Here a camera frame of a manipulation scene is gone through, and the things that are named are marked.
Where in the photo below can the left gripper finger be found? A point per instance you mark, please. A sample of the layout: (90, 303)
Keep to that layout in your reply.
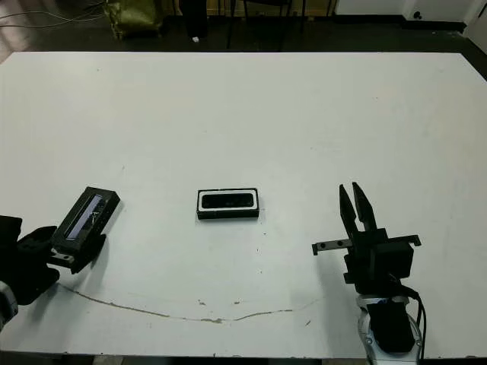
(91, 254)
(38, 239)

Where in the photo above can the black box lid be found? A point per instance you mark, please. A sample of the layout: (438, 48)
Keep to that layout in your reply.
(102, 213)

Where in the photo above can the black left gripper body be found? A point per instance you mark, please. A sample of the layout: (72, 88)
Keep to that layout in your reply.
(30, 273)

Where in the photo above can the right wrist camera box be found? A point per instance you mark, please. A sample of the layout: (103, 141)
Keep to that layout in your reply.
(395, 260)

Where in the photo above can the yellow-green sack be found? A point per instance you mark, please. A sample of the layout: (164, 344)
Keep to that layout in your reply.
(133, 17)

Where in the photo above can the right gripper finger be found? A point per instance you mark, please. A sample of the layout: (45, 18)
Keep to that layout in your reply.
(346, 213)
(363, 209)

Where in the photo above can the black upright stand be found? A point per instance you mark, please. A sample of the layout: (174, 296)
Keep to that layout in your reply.
(196, 17)

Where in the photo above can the black box with white lining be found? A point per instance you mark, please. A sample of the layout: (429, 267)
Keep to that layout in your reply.
(228, 215)

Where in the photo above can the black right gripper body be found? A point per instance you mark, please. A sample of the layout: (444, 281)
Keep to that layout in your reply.
(363, 262)

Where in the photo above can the black round wall knob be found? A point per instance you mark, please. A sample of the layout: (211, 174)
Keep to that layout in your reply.
(418, 14)

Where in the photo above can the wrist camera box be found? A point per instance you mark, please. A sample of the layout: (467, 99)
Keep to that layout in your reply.
(395, 260)
(9, 230)

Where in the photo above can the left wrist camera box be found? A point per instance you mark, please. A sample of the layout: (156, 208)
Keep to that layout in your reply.
(9, 230)

